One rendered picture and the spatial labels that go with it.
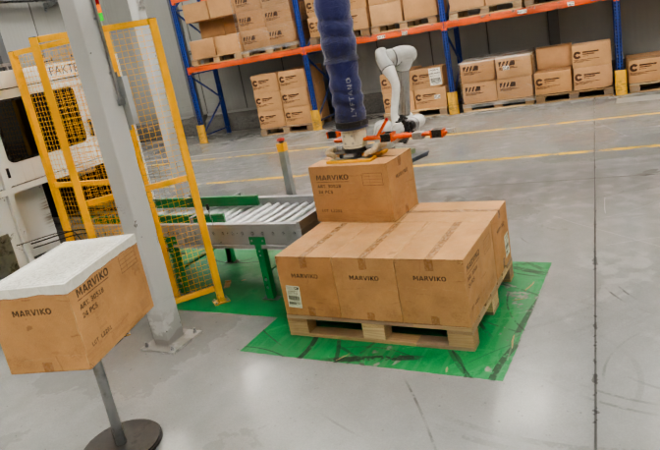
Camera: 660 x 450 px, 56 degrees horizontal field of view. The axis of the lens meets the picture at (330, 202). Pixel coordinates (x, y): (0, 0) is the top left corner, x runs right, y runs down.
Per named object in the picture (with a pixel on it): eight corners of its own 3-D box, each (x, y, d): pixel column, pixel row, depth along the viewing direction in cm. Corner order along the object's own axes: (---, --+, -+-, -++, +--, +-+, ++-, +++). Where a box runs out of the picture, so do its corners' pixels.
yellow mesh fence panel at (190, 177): (113, 340, 437) (22, 38, 382) (112, 335, 446) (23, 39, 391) (231, 301, 468) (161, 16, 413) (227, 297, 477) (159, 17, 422)
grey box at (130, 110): (112, 127, 392) (98, 80, 384) (118, 125, 397) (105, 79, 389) (134, 124, 383) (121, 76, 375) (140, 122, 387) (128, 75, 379)
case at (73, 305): (85, 311, 328) (64, 242, 318) (154, 306, 319) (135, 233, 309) (10, 375, 272) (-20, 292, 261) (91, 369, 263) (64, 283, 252)
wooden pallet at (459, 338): (291, 334, 397) (286, 314, 393) (357, 270, 480) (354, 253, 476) (474, 352, 338) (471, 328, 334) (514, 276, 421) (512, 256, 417)
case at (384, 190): (317, 221, 435) (307, 167, 425) (345, 203, 468) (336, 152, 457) (395, 222, 404) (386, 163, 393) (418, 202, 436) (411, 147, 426)
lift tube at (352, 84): (331, 133, 416) (302, -29, 389) (345, 125, 435) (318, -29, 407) (359, 130, 406) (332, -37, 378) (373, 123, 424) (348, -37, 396)
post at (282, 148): (299, 255, 536) (275, 143, 510) (302, 253, 542) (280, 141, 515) (305, 256, 533) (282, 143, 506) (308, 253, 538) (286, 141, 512)
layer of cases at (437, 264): (287, 314, 393) (274, 255, 383) (354, 253, 476) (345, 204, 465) (471, 328, 334) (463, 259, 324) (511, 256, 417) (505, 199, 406)
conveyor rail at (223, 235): (78, 247, 542) (71, 226, 537) (82, 244, 546) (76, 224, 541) (301, 249, 428) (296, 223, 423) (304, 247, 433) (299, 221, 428)
